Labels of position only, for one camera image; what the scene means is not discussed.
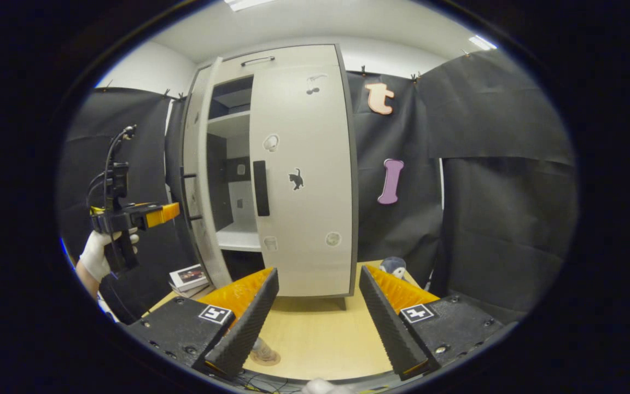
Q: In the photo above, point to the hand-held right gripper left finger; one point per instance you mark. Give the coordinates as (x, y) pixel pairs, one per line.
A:
(246, 328)

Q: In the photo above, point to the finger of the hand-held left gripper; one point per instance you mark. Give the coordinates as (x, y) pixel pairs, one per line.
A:
(159, 214)

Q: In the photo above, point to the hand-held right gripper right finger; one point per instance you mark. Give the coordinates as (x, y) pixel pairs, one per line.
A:
(389, 328)

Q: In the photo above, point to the white plush toy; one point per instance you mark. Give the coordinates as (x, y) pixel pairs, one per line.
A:
(393, 268)

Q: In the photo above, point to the stack of books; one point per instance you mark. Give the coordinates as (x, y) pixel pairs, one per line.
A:
(189, 276)

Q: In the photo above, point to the black backdrop cloth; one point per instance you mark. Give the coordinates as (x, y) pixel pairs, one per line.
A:
(484, 191)

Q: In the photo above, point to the white cabinet door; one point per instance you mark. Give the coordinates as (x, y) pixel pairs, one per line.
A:
(309, 219)
(208, 180)

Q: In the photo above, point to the ceiling light panel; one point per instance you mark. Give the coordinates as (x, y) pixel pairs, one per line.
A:
(246, 3)
(482, 42)

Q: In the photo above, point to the white cabinet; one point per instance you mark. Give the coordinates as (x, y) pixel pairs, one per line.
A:
(227, 235)

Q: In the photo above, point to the round brown coaster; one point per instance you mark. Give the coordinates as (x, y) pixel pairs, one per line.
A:
(268, 359)

